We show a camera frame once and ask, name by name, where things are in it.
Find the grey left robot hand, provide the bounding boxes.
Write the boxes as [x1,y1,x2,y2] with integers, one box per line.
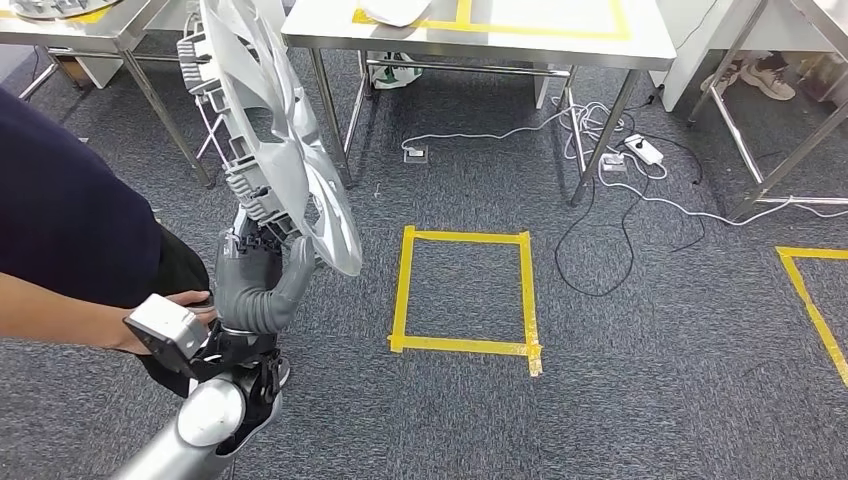
[213,206,318,327]

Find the small yellow bench tape frame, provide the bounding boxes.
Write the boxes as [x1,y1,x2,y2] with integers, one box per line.
[351,0,473,33]

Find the person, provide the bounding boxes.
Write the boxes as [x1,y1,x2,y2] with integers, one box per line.
[0,86,220,399]
[698,49,800,103]

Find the white cable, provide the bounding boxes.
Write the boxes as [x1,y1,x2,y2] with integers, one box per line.
[400,99,664,183]
[596,158,848,230]

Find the black floor cable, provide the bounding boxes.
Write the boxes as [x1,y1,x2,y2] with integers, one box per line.
[553,86,710,299]

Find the white plastic bag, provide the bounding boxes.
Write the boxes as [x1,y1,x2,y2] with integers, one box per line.
[367,51,425,91]

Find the large yellow bench tape frame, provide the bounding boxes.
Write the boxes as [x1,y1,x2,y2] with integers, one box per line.
[455,0,632,41]

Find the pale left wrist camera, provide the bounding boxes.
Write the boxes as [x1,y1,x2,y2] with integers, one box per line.
[123,293,212,380]

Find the stainless steel workbench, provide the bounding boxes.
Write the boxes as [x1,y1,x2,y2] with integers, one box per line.
[0,0,217,190]
[685,0,848,223]
[281,0,678,208]

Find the silver plastic wheel hubcap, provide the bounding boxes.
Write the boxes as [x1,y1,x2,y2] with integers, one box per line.
[177,0,364,278]
[9,0,124,21]

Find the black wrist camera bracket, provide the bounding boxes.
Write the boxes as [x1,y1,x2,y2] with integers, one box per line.
[185,324,286,405]

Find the white power strip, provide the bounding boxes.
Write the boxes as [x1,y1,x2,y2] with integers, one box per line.
[622,132,666,167]

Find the white curved plastic part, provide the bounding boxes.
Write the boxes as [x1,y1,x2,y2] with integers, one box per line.
[357,0,435,29]

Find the person's right hand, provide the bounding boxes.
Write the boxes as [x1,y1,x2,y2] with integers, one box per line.
[109,290,219,354]

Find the yellow floor tape square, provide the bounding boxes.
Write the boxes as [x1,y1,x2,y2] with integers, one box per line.
[775,246,848,389]
[387,225,545,379]

